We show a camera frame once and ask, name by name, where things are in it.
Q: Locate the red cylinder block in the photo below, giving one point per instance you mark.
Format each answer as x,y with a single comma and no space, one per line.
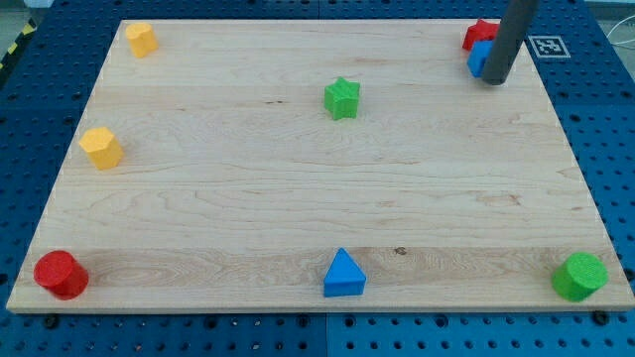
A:
61,274

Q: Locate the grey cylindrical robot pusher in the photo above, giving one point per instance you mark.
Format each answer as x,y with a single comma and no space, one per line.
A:
512,30

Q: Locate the green star block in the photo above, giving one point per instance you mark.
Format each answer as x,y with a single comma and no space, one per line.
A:
341,98

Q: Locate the yellow heart block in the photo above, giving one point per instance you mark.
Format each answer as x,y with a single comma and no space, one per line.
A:
141,38

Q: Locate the yellow hexagon block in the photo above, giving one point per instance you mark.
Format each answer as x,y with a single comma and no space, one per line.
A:
102,148

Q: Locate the blue cube block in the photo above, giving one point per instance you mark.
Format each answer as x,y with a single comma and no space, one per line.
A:
478,56

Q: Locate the blue triangle block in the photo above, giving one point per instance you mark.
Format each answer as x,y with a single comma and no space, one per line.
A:
344,277

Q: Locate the light wooden board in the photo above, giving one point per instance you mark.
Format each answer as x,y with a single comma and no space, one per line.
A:
237,188

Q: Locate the white fiducial marker tag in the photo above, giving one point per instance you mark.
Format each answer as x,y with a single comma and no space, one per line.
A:
549,47

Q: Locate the red star block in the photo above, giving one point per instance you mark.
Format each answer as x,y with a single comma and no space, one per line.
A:
481,30

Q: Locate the green cylinder block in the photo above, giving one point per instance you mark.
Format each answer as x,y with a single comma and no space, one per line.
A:
579,276

